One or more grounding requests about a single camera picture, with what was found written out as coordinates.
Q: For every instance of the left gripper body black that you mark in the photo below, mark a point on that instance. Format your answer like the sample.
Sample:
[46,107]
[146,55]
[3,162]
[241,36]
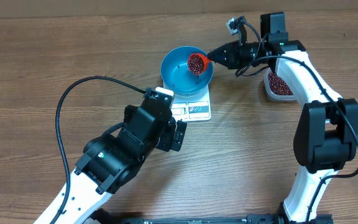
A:
[166,140]

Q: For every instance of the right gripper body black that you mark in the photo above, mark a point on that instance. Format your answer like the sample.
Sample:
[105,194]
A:
[245,57]

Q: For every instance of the orange measuring scoop blue handle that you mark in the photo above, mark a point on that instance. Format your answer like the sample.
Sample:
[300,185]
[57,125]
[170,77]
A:
[205,59]

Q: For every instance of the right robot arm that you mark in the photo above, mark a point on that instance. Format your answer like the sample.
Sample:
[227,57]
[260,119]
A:
[326,139]

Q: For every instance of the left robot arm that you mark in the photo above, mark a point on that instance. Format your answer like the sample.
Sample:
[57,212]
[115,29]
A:
[111,160]

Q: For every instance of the white kitchen scale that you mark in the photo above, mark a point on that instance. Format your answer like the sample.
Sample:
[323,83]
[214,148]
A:
[191,103]

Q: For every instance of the red beans in scoop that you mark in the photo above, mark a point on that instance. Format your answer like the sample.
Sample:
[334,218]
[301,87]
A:
[195,64]

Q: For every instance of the blue bowl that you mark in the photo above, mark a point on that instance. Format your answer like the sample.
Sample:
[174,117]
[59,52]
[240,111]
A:
[177,76]

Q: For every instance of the clear plastic container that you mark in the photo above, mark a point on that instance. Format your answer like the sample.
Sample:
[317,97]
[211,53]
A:
[271,95]

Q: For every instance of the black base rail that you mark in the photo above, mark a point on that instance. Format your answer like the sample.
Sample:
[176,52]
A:
[103,217]

